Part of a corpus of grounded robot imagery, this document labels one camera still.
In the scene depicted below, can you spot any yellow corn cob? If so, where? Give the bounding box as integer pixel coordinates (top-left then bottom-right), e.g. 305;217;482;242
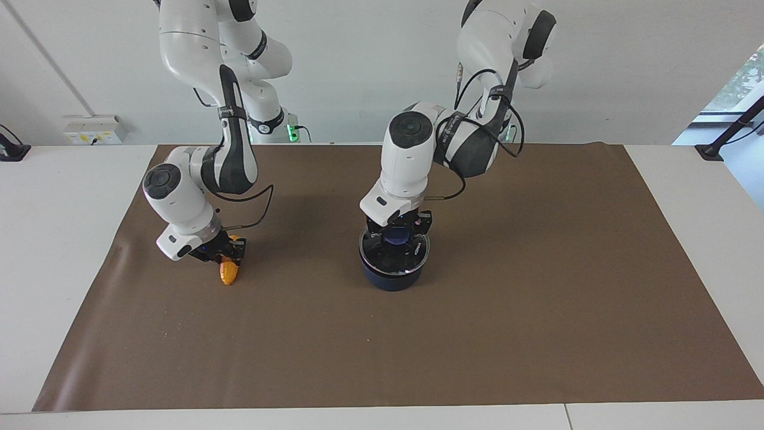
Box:
218;235;242;285

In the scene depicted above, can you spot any glass lid purple knob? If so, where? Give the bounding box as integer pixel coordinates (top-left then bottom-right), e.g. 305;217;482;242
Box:
359;227;430;277

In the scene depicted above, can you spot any brown table mat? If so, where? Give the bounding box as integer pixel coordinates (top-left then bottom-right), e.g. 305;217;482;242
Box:
33;142;764;413

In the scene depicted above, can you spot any black table clamp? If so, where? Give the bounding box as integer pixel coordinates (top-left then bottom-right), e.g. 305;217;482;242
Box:
0;124;32;162

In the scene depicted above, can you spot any window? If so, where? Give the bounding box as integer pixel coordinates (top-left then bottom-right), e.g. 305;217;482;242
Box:
701;45;764;114

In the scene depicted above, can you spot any blue pot purple handle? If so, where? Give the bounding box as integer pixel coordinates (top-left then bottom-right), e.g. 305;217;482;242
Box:
358;230;432;292

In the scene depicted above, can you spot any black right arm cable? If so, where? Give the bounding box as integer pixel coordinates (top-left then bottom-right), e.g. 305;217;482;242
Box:
192;87;275;232

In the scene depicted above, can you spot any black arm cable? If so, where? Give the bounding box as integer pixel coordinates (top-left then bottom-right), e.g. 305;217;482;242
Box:
425;60;526;201
192;87;275;232

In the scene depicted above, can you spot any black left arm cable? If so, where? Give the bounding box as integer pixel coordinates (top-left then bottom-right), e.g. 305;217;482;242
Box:
425;60;526;201

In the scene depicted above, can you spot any white wall socket strip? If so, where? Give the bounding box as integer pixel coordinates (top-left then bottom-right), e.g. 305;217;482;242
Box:
63;115;127;146

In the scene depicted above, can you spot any black camera stand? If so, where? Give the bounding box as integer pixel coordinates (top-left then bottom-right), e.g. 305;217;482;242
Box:
695;96;764;162

